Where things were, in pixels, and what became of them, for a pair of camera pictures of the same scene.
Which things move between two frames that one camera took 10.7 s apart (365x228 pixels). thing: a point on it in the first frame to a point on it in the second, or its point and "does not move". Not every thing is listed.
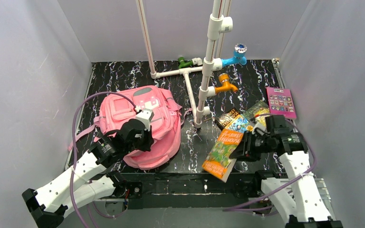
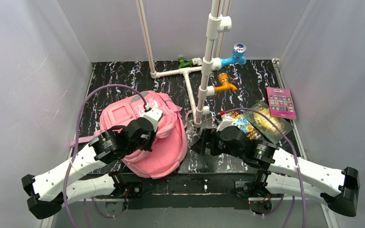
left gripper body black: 139,138 does not move
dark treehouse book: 233,119 does not move
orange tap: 224,78 does not move
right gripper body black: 249,146 to 205,143
